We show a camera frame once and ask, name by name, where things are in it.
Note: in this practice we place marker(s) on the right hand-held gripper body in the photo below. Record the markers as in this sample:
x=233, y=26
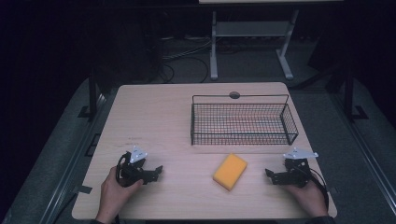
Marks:
x=295, y=171

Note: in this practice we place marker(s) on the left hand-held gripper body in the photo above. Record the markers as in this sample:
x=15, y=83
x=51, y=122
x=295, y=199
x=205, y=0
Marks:
x=134, y=168

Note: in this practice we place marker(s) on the person's right hand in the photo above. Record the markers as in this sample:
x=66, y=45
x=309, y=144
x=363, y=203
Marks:
x=308, y=199

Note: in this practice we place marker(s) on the person's left hand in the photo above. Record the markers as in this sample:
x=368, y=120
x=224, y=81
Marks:
x=113, y=194

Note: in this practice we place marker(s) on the yellow sponge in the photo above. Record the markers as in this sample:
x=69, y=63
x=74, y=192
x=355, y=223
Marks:
x=229, y=171

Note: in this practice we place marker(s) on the dark tape strip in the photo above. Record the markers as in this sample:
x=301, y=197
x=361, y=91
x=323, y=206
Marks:
x=84, y=189

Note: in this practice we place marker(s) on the metal frame rail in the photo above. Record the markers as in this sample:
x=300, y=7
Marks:
x=74, y=155
x=364, y=149

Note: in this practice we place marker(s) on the black metal post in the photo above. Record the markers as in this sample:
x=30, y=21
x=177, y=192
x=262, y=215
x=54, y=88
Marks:
x=92, y=93

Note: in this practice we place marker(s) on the white metal desk frame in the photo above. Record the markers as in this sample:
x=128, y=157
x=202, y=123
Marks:
x=250, y=29

